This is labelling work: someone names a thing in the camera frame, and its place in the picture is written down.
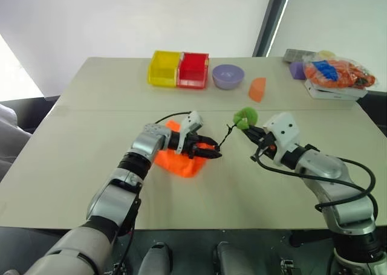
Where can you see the yellow plastic bin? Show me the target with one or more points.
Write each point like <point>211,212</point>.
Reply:
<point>161,69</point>

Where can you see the purple block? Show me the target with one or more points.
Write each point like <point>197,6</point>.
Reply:
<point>297,71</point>

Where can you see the orange fabric pouch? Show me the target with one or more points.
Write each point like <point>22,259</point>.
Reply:
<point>178,164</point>

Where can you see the pale yellow round object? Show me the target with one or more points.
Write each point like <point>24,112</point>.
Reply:
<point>326,53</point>

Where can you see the white flat box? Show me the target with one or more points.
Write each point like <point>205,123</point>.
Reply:
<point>332,93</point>

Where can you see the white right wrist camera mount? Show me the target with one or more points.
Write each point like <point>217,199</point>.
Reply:
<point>284,125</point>

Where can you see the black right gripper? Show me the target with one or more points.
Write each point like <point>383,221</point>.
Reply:
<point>266,142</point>

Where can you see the clear bag of orange items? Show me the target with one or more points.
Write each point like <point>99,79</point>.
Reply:
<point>350,74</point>

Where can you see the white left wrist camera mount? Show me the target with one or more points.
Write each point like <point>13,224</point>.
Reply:
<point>190,122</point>

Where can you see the orange foam wedge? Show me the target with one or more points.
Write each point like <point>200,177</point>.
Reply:
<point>257,90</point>

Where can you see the red plastic bin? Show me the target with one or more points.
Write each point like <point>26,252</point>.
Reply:
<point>192,72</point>

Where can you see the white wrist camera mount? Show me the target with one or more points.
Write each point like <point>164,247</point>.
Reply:
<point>284,125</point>
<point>190,122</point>

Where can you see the dark window frame post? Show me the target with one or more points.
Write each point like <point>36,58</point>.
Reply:
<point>269,21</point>

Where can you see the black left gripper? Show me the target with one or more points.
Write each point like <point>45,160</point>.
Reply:
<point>190,146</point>

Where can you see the blue toy piece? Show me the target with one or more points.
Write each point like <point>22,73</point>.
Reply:
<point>326,71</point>

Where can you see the purple plastic bowl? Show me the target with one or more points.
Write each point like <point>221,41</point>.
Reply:
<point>227,75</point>

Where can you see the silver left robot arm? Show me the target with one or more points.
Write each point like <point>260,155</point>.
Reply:
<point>145,145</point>

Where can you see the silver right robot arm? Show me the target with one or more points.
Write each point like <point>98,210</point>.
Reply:
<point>326,166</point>

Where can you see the grey cloth heap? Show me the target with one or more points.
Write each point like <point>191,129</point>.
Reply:
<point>10,136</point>

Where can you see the dark low furniture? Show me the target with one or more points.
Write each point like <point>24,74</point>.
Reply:
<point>30,108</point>

